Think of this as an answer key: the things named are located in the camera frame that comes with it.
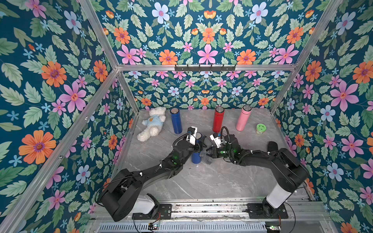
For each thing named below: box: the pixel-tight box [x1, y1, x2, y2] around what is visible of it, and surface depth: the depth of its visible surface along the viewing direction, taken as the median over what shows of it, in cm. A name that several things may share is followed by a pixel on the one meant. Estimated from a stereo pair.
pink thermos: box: [236, 104, 253, 132], surface depth 96 cm
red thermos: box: [212, 106, 225, 134], surface depth 96 cm
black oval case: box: [267, 141, 279, 152], surface depth 100 cm
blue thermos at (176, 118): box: [169, 107, 183, 135], surface depth 99 cm
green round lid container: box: [255, 123, 267, 135], surface depth 106 cm
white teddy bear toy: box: [136, 106, 167, 142], surface depth 103 cm
